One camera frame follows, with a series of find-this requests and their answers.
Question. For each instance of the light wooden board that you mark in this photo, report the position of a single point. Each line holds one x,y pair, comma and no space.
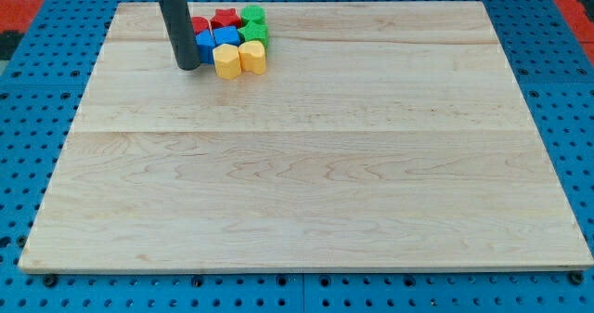
383,137

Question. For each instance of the yellow heart block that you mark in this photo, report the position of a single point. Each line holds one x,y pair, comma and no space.
252,57

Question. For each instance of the yellow hexagon block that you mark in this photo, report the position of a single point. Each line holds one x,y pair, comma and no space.
227,61

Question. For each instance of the green star block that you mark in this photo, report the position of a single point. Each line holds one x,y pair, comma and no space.
253,31

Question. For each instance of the blue cube block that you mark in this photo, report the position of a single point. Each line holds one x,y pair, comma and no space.
228,35

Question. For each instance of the blue hexagon block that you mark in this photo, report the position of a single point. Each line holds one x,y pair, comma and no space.
206,45

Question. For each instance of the green round block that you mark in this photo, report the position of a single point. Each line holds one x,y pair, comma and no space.
252,13

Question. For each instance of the red star block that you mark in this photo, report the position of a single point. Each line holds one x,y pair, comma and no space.
225,18

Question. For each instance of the red round block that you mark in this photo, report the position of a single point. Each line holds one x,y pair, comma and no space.
200,24

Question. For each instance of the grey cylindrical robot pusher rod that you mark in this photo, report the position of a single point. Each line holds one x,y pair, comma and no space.
179,28

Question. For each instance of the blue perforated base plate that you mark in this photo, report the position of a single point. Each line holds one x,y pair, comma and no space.
44,81

